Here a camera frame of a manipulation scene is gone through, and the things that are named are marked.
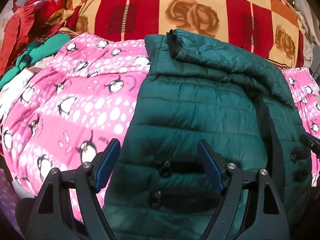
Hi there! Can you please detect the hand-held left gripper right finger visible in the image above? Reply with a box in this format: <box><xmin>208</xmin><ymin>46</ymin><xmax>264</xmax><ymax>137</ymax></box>
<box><xmin>197</xmin><ymin>140</ymin><xmax>290</xmax><ymax>240</ymax></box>

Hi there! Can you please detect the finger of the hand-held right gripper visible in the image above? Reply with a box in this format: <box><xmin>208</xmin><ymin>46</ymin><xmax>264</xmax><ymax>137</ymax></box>
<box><xmin>300</xmin><ymin>133</ymin><xmax>320</xmax><ymax>153</ymax></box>

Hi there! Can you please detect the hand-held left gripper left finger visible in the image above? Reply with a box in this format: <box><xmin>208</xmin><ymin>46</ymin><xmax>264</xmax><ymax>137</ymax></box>
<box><xmin>25</xmin><ymin>138</ymin><xmax>121</xmax><ymax>240</ymax></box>

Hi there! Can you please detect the green puffer jacket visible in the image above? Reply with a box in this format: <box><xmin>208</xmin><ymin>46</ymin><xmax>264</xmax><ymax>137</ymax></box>
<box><xmin>102</xmin><ymin>29</ymin><xmax>313</xmax><ymax>240</ymax></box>

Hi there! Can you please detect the pink penguin blanket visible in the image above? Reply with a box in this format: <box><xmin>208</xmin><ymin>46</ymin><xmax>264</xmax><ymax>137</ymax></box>
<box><xmin>1</xmin><ymin>32</ymin><xmax>320</xmax><ymax>220</ymax></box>

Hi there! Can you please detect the purple patterned cloth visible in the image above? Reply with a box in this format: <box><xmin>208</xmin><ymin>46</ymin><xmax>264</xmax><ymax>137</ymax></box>
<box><xmin>0</xmin><ymin>169</ymin><xmax>25</xmax><ymax>230</ymax></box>

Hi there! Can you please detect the white curtain cloth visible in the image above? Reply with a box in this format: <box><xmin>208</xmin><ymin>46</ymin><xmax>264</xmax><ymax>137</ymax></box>
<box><xmin>292</xmin><ymin>0</ymin><xmax>320</xmax><ymax>68</ymax></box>

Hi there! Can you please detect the white red patterned cloth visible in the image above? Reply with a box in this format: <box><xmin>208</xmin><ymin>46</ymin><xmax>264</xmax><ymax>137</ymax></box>
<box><xmin>0</xmin><ymin>67</ymin><xmax>38</xmax><ymax>120</ymax></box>

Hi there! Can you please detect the green cloth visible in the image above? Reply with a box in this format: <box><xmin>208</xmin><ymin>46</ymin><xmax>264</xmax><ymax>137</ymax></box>
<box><xmin>0</xmin><ymin>34</ymin><xmax>72</xmax><ymax>88</ymax></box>

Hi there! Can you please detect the red cloth pile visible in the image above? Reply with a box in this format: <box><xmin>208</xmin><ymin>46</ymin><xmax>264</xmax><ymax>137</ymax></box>
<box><xmin>0</xmin><ymin>0</ymin><xmax>73</xmax><ymax>75</ymax></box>

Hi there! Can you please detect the red orange checkered rose blanket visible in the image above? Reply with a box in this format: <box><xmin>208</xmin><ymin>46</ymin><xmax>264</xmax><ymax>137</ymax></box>
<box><xmin>66</xmin><ymin>0</ymin><xmax>304</xmax><ymax>68</ymax></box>

